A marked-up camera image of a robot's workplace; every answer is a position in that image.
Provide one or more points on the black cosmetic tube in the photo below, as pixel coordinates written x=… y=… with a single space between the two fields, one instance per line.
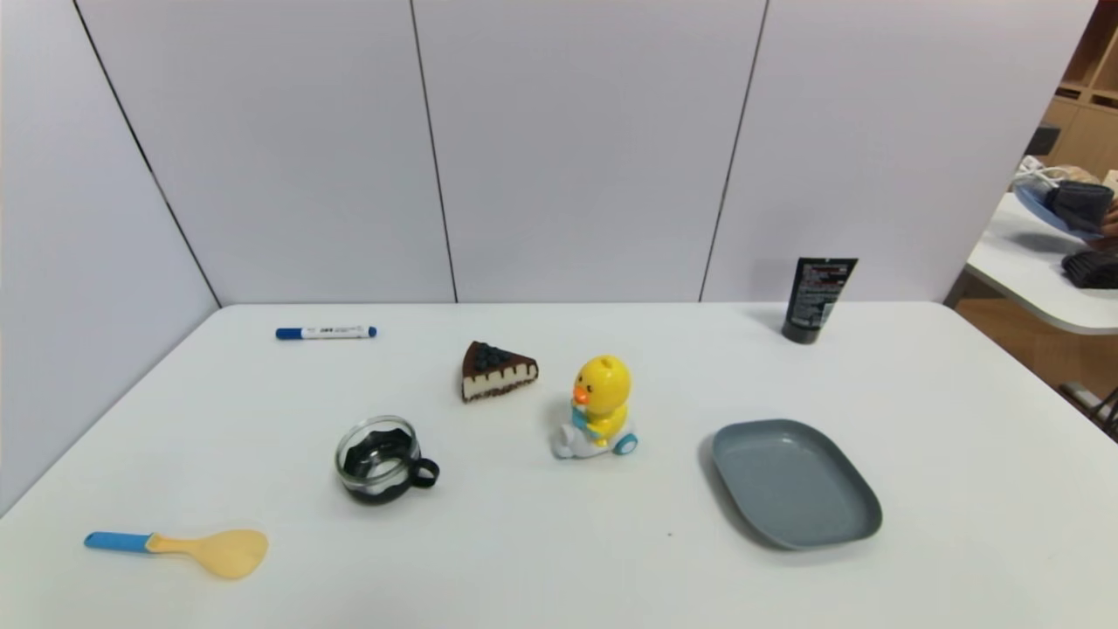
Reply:
x=814 y=301

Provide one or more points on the grey plastic dish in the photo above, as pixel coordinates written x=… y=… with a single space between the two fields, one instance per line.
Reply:
x=795 y=485

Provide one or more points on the chocolate blueberry cake slice toy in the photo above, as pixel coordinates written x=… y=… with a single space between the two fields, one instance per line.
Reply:
x=493 y=374

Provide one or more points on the yellow duck toy on scooter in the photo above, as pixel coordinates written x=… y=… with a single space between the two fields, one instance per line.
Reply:
x=601 y=397

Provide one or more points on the glass cup with black holder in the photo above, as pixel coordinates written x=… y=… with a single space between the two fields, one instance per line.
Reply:
x=377 y=461

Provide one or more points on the blue and white marker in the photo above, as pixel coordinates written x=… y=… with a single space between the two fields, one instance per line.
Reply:
x=325 y=332

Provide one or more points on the white side table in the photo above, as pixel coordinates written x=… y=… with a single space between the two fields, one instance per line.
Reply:
x=1017 y=266

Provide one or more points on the dark grey and blue bundle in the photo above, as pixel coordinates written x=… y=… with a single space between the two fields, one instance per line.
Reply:
x=1079 y=205

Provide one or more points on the black ribbed item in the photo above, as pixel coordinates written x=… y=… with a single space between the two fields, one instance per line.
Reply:
x=1092 y=269

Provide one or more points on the black chair base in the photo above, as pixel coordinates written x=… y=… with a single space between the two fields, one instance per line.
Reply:
x=1102 y=411

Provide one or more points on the wooden shelf unit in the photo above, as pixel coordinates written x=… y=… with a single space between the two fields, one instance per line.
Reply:
x=1087 y=105

